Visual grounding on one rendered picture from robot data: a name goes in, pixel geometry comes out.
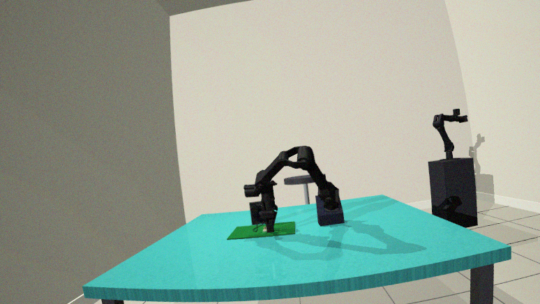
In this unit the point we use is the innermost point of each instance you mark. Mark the green circuit board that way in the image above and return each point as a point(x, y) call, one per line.
point(280, 229)

